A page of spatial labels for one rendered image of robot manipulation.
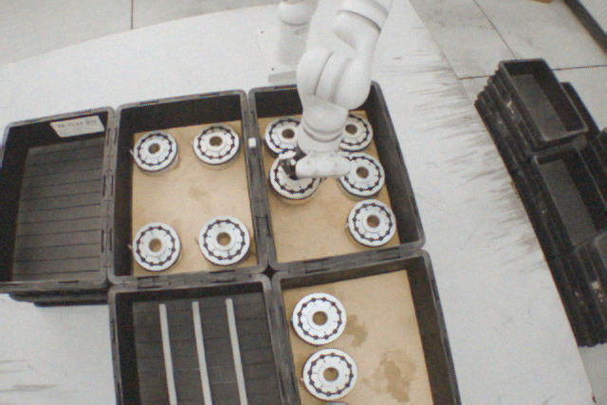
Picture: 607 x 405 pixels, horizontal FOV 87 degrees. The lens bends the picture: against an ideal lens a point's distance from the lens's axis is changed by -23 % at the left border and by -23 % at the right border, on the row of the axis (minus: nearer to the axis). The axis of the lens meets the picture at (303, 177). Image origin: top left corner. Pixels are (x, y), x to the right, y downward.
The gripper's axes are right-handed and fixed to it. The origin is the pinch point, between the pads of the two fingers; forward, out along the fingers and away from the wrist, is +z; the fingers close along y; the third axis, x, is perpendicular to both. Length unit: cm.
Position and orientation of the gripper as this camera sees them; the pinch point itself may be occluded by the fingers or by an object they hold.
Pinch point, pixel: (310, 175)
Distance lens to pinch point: 84.1
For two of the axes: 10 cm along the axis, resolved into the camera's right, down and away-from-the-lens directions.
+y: -9.9, 0.4, -1.2
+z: -0.9, 4.4, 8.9
